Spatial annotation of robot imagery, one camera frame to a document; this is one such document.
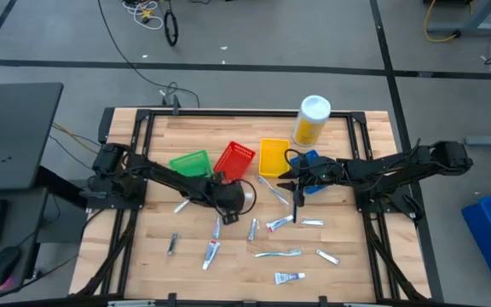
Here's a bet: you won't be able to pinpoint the toothpaste tube with red end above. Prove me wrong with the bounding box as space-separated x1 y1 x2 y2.
201 239 222 271

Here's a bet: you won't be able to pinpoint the grey toothpaste tube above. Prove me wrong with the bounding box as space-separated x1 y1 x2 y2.
247 217 260 243

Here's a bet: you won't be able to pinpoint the teal toothbrush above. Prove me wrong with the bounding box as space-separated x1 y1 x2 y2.
253 248 303 258

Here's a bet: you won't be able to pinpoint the black computer desk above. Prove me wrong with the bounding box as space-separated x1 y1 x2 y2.
0 187 50 296

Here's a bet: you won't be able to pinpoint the red white toothpaste tube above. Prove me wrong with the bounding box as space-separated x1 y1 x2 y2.
265 214 294 234

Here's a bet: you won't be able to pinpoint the long black floor cable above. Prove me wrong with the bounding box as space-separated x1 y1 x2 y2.
97 0 201 108

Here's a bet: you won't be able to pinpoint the yellow plastic basket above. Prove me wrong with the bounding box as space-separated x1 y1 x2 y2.
257 137 292 178

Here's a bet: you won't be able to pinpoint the black side table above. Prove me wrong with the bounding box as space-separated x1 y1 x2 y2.
0 82 65 191

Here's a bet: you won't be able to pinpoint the green plastic basket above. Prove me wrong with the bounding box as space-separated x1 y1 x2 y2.
168 149 215 179

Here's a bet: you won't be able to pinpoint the coiled black cable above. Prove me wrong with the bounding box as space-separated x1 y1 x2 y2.
163 9 180 47

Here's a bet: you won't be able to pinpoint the yellow and black wires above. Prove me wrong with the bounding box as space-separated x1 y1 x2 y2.
48 121 104 171

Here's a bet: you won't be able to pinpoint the black computer mouse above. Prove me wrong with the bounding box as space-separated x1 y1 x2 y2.
0 246 21 291

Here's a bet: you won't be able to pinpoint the yellow floor cable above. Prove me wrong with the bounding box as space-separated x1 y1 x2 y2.
423 0 462 43

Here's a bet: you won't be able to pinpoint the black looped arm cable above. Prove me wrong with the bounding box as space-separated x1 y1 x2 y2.
239 177 258 217
283 148 311 172

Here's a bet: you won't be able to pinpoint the blue plastic basket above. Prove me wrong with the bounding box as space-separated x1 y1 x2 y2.
290 148 330 195

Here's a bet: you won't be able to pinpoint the grey desk stand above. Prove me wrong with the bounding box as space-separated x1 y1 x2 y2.
424 0 491 38

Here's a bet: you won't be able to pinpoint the red plastic basket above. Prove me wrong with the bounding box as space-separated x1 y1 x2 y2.
213 141 257 183

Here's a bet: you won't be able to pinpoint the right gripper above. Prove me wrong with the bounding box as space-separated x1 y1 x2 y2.
276 155 340 208

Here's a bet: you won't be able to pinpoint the yellow white wipes canister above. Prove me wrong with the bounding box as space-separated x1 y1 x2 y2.
292 94 332 148

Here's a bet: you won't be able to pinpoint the grey metal bar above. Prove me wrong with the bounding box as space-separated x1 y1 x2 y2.
464 135 491 148

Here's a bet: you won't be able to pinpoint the white cable bundle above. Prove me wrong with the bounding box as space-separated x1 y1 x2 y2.
121 0 165 31

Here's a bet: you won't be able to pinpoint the silver aluminium bar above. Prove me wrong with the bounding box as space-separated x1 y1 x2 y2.
107 299 157 307

